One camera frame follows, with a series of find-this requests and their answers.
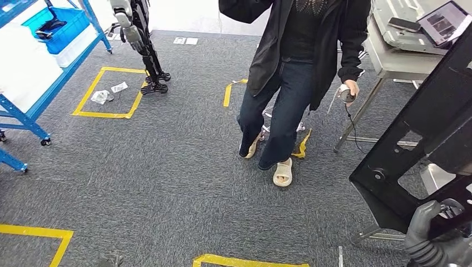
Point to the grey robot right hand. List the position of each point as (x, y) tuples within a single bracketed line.
[(461, 250)]

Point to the person's left hand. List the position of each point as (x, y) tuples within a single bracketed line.
[(353, 87)]

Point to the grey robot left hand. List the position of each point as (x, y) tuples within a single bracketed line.
[(110, 261)]

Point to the grey handheld controller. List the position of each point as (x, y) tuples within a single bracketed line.
[(346, 96)]

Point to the black plastic frame part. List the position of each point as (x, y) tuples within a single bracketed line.
[(435, 110)]

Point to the small black plastic part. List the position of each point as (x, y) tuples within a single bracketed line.
[(51, 25)]

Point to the stainless steel table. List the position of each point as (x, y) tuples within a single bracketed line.
[(398, 66)]

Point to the person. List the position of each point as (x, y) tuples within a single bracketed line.
[(295, 73)]

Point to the grey sheet metal panel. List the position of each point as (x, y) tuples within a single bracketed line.
[(398, 40)]

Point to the chrome stool base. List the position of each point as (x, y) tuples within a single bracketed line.
[(300, 127)]

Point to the crumpled yellow tape piece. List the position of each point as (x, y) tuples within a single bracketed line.
[(303, 145)]

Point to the black phone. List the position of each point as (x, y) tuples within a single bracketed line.
[(403, 24)]

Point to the tablet computer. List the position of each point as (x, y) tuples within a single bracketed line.
[(442, 22)]

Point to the white plastic strip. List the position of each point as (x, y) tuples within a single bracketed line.
[(340, 258)]

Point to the crumpled clear plastic wrap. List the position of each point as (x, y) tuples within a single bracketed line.
[(100, 97)]

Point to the white floor label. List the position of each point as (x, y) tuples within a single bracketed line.
[(191, 41), (179, 40)]

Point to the white paper slip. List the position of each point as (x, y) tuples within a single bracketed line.
[(120, 87)]

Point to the standing humanoid robot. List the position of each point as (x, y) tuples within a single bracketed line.
[(151, 62)]

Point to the blue plastic crate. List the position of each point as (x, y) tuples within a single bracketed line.
[(70, 33)]

